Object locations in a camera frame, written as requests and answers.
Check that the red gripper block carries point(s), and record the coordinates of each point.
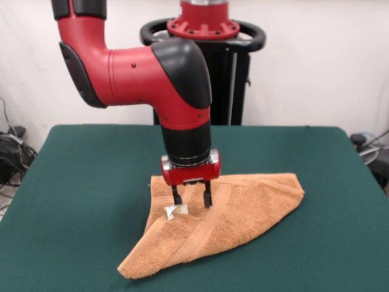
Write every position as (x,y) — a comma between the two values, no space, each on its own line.
(191,175)

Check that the orange terry towel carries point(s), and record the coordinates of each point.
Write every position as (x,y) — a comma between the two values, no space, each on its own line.
(237,222)

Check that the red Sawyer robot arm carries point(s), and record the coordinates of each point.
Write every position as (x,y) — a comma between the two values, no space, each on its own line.
(130,79)

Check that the dark green table cloth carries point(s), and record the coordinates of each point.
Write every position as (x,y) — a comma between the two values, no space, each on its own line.
(76,182)

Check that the grey stand base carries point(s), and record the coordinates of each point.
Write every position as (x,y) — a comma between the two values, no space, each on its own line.
(369,153)

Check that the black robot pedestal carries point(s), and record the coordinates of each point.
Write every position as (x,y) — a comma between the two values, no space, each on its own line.
(240,91)

